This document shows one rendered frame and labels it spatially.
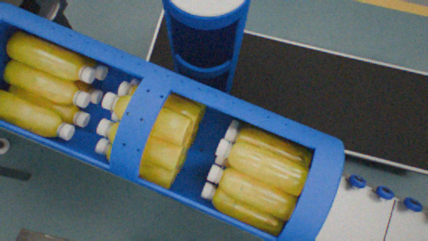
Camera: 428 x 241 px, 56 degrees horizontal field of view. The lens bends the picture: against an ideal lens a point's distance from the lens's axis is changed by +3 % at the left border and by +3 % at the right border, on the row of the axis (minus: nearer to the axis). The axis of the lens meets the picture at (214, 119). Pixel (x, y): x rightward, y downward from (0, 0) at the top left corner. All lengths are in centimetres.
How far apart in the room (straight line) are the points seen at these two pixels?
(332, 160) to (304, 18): 162
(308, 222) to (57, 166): 156
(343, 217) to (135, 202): 118
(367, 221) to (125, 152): 69
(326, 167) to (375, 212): 38
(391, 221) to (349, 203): 12
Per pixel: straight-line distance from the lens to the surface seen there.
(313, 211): 84
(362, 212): 119
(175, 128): 87
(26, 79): 109
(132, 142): 85
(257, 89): 201
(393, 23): 256
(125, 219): 207
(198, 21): 117
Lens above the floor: 203
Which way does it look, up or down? 75 degrees down
